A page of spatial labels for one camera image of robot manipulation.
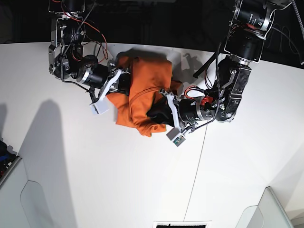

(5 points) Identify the wrist camera image-left arm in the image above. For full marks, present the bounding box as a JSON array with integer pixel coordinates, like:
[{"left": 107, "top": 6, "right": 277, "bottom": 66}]
[{"left": 90, "top": 99, "right": 109, "bottom": 114}]

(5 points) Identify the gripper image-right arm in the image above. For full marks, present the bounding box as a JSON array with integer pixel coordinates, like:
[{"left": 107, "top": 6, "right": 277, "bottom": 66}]
[{"left": 146, "top": 88, "right": 216, "bottom": 132}]

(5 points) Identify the grey corrugated hose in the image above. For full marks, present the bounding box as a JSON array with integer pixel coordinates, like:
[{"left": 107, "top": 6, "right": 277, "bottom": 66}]
[{"left": 293, "top": 0, "right": 304, "bottom": 66}]

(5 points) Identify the white tray bottom centre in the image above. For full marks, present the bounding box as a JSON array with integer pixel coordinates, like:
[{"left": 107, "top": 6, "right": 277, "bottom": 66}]
[{"left": 152, "top": 221, "right": 212, "bottom": 228}]

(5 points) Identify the orange t-shirt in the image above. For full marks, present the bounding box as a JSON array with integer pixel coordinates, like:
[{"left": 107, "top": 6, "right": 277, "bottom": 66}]
[{"left": 107, "top": 56, "right": 181, "bottom": 137}]

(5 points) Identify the clear panel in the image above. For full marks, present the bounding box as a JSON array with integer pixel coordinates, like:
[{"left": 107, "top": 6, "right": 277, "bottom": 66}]
[
  {"left": 236, "top": 186, "right": 294, "bottom": 228},
  {"left": 20, "top": 181, "right": 54, "bottom": 228}
]

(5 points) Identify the clear panel bottom left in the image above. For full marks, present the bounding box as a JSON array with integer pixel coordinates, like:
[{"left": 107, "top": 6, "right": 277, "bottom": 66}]
[{"left": 20, "top": 181, "right": 54, "bottom": 228}]

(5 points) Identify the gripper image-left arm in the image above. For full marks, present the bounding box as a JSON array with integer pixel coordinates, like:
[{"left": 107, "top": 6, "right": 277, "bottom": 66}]
[{"left": 76, "top": 60, "right": 131, "bottom": 103}]

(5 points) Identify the wrist camera image-right arm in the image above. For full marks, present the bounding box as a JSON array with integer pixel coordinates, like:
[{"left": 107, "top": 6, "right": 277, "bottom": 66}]
[{"left": 166, "top": 128, "right": 188, "bottom": 147}]

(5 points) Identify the clear panel bottom right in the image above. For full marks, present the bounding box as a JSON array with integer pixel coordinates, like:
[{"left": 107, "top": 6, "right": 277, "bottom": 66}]
[{"left": 236, "top": 186, "right": 294, "bottom": 228}]

